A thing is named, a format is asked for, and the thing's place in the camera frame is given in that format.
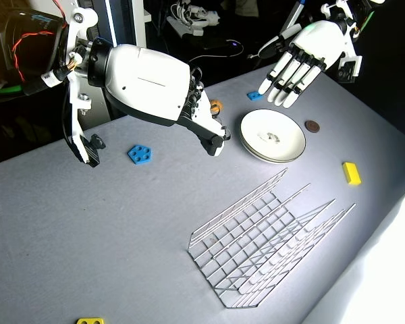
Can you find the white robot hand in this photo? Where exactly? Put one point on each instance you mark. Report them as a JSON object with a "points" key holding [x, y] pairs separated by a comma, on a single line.
{"points": [[320, 40], [145, 84]]}

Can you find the spare white robot hand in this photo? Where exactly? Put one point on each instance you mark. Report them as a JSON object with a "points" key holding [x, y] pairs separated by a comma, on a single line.
{"points": [[195, 17]]}

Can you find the grey adapter with blue plug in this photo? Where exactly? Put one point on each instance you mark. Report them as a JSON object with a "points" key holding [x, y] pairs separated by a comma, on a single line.
{"points": [[295, 15]]}

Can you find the blue pentagon block with holes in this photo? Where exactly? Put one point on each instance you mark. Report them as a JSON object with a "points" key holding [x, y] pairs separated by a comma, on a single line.
{"points": [[140, 155]]}

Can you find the orange swirl toy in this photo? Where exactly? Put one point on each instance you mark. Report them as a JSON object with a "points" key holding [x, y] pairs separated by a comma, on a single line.
{"points": [[217, 107]]}

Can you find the black device with blue light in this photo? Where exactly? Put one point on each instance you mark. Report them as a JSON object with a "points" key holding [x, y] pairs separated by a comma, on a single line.
{"points": [[221, 46]]}

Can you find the small blue block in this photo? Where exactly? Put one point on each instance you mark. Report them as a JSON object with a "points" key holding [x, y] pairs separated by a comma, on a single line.
{"points": [[254, 96]]}

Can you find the brown sandwich cookie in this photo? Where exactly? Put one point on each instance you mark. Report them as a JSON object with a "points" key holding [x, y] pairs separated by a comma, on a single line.
{"points": [[312, 126]]}

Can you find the yellow rectangular block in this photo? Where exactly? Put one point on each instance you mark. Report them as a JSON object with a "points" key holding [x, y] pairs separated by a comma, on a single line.
{"points": [[351, 173]]}

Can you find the grey table cloth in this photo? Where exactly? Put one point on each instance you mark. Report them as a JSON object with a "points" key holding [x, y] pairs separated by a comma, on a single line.
{"points": [[87, 236]]}

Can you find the yellow block with holes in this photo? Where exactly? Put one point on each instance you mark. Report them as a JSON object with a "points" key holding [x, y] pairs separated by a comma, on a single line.
{"points": [[89, 321]]}

